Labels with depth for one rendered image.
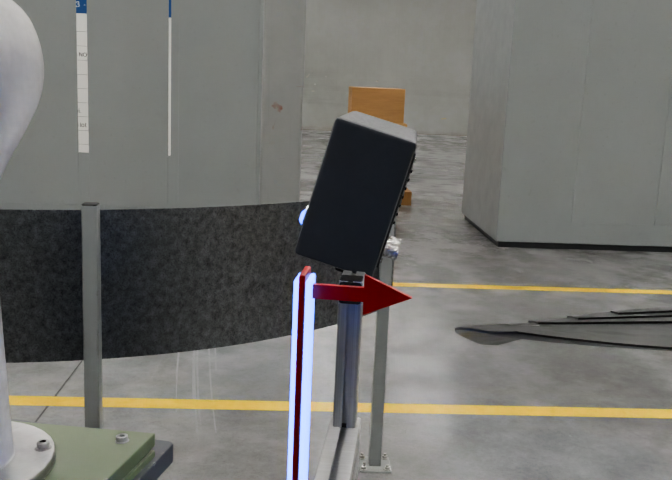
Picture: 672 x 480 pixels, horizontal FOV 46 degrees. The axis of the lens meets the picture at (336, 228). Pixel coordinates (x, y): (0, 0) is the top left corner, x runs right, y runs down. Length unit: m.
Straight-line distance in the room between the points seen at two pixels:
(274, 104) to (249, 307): 2.52
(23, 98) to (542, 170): 6.09
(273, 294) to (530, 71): 4.57
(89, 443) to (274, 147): 3.94
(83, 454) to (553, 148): 6.08
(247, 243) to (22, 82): 1.56
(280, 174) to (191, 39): 2.04
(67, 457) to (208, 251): 1.45
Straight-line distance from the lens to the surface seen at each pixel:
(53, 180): 6.71
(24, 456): 0.79
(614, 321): 0.47
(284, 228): 2.29
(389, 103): 8.50
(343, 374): 1.04
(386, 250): 1.08
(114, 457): 0.78
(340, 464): 0.97
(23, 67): 0.74
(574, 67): 6.70
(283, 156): 4.68
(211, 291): 2.23
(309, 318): 0.46
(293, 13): 4.67
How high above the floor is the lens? 1.30
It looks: 11 degrees down
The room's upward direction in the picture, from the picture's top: 2 degrees clockwise
